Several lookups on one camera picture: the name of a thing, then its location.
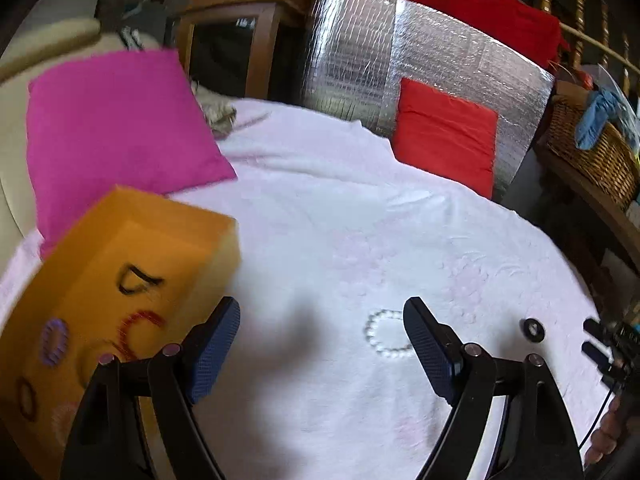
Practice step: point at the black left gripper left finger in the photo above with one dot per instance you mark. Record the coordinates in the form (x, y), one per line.
(107, 439)

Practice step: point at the red cloth on railing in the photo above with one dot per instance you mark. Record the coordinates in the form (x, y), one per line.
(532, 33)

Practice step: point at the right hand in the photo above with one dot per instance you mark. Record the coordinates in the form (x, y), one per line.
(603, 441)

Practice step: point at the blue cloth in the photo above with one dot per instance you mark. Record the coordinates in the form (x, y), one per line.
(601, 106)

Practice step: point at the wicker basket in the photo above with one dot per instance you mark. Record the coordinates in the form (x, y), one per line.
(609, 164)

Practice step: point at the silver foil insulation panel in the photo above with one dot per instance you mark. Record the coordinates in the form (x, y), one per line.
(357, 52)

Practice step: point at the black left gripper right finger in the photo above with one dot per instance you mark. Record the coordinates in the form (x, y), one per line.
(536, 439)

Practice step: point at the wooden shelf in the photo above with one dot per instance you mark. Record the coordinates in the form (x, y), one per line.
(621, 228)

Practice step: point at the orange rectangular box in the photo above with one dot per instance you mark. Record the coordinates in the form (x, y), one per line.
(136, 272)

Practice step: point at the magenta pillow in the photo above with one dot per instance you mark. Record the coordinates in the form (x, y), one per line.
(122, 118)

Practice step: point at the wooden cabinet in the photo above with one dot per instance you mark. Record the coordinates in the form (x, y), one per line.
(243, 48)

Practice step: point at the floral patterned pillow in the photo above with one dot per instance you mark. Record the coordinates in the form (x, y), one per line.
(218, 110)

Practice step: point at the red pillow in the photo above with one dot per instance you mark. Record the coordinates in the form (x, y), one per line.
(444, 135)

